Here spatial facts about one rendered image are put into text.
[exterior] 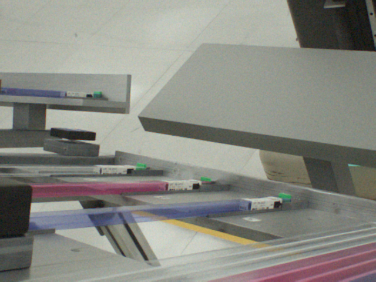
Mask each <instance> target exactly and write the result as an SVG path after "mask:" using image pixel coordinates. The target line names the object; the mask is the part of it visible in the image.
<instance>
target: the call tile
mask: <svg viewBox="0 0 376 282"><path fill-rule="evenodd" d="M51 136H54V137H59V138H64V139H71V140H95V138H96V133H95V132H77V131H69V130H66V129H59V128H55V127H52V128H51Z"/></svg>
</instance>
